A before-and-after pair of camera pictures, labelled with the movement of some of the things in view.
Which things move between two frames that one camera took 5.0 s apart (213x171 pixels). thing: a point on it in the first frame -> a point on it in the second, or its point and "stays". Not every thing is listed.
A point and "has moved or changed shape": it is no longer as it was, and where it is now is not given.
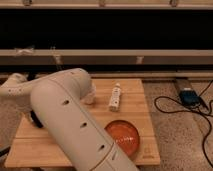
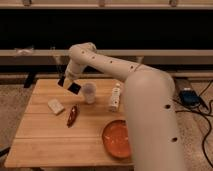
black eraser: [35, 119] has moved or changed shape
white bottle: [115, 99] stays
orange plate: [125, 135] stays
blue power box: [189, 97] stays
